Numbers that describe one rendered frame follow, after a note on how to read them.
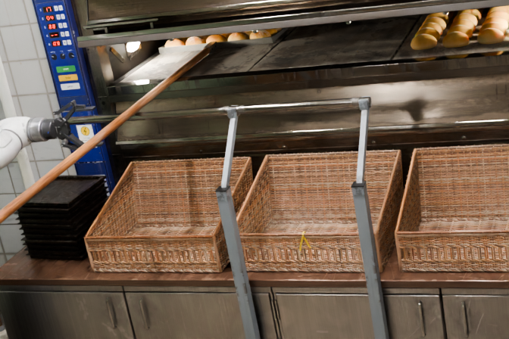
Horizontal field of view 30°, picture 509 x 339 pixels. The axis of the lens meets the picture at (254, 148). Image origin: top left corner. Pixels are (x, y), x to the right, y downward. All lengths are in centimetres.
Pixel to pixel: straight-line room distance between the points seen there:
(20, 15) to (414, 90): 165
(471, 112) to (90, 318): 166
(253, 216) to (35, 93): 115
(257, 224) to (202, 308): 39
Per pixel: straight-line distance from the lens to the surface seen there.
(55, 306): 388
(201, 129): 386
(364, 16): 337
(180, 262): 357
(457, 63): 351
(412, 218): 350
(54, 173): 302
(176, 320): 365
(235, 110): 336
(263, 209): 373
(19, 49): 415
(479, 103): 355
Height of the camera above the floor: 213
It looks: 19 degrees down
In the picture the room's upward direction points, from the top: 11 degrees counter-clockwise
